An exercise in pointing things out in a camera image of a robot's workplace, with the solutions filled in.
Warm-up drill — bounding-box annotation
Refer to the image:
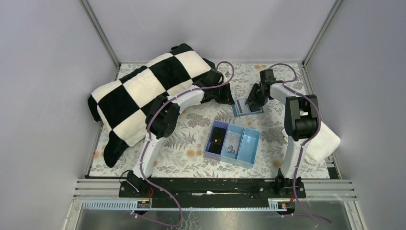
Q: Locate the teal leather card holder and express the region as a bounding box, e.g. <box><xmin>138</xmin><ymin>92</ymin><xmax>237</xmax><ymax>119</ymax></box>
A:
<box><xmin>232</xmin><ymin>98</ymin><xmax>264</xmax><ymax>117</ymax></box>

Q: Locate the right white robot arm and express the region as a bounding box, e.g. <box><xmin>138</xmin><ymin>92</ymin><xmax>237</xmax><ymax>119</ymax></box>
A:
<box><xmin>246</xmin><ymin>69</ymin><xmax>321</xmax><ymax>198</ymax></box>

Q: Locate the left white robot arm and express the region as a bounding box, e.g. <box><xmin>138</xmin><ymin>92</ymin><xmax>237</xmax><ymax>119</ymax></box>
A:
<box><xmin>121</xmin><ymin>69</ymin><xmax>232</xmax><ymax>197</ymax></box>

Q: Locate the black card in box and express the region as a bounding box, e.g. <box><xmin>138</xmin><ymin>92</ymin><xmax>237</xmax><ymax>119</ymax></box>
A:
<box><xmin>208</xmin><ymin>127</ymin><xmax>226</xmax><ymax>154</ymax></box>

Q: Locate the VIP card in box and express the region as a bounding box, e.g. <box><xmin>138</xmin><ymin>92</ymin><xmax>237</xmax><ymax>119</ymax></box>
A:
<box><xmin>226</xmin><ymin>145</ymin><xmax>237</xmax><ymax>154</ymax></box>

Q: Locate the floral patterned table mat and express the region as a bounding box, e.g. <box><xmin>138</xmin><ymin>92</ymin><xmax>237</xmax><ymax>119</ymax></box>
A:
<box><xmin>87</xmin><ymin>63</ymin><xmax>329</xmax><ymax>179</ymax></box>

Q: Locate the purple open box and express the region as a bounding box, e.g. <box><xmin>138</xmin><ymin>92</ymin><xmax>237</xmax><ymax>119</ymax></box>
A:
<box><xmin>204</xmin><ymin>120</ymin><xmax>229</xmax><ymax>161</ymax></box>

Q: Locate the light blue right box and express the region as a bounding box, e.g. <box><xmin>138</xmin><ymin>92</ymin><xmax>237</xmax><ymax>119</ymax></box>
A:
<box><xmin>236</xmin><ymin>127</ymin><xmax>260</xmax><ymax>169</ymax></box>

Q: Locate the light blue box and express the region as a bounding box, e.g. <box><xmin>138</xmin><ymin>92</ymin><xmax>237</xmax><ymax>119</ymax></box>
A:
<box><xmin>236</xmin><ymin>127</ymin><xmax>260</xmax><ymax>169</ymax></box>
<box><xmin>220</xmin><ymin>124</ymin><xmax>245</xmax><ymax>164</ymax></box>

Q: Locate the light blue middle box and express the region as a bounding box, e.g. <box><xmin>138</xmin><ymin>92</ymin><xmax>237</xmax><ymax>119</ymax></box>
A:
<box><xmin>220</xmin><ymin>124</ymin><xmax>245</xmax><ymax>164</ymax></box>

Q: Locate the white folded towel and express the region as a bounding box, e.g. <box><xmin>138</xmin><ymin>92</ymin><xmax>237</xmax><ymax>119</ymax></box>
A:
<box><xmin>282</xmin><ymin>122</ymin><xmax>341</xmax><ymax>166</ymax></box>

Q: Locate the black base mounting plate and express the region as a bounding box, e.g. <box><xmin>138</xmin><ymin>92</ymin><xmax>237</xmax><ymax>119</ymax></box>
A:
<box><xmin>118</xmin><ymin>177</ymin><xmax>306</xmax><ymax>208</ymax></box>

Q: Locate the black white checkered blanket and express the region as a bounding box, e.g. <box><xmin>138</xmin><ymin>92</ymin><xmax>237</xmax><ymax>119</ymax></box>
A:
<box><xmin>88</xmin><ymin>43</ymin><xmax>215</xmax><ymax>168</ymax></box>

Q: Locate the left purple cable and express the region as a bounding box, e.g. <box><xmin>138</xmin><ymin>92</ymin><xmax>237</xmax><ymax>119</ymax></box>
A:
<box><xmin>130</xmin><ymin>61</ymin><xmax>236</xmax><ymax>228</ymax></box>

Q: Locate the purple cable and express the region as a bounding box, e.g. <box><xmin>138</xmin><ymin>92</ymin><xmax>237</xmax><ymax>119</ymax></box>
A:
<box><xmin>269</xmin><ymin>63</ymin><xmax>334</xmax><ymax>227</ymax></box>
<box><xmin>130</xmin><ymin>61</ymin><xmax>236</xmax><ymax>228</ymax></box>

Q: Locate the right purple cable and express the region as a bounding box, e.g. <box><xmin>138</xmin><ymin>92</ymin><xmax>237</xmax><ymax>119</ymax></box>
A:
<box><xmin>269</xmin><ymin>63</ymin><xmax>334</xmax><ymax>227</ymax></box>

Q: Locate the aluminium frame rail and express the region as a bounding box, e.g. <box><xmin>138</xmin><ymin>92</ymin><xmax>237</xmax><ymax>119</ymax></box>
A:
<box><xmin>74</xmin><ymin>179</ymin><xmax>357</xmax><ymax>201</ymax></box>

